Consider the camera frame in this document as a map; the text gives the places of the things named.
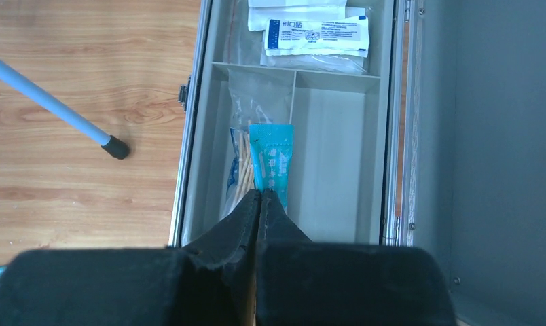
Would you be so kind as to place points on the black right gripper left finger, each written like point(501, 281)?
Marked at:
point(207, 282)

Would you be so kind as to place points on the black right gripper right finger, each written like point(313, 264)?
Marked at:
point(302, 282)

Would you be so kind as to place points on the grey plastic tray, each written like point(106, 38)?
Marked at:
point(337, 173)

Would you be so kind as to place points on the blue white sachet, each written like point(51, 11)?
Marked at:
point(271, 147)

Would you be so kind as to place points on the cotton swabs bag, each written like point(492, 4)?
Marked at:
point(257, 98)

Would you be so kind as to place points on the white pads zip bag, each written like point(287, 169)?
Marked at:
point(249, 19)

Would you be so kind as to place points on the grey metal case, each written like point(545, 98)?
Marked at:
point(466, 151)

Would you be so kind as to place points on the blue music stand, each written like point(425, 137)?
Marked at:
point(111, 144)

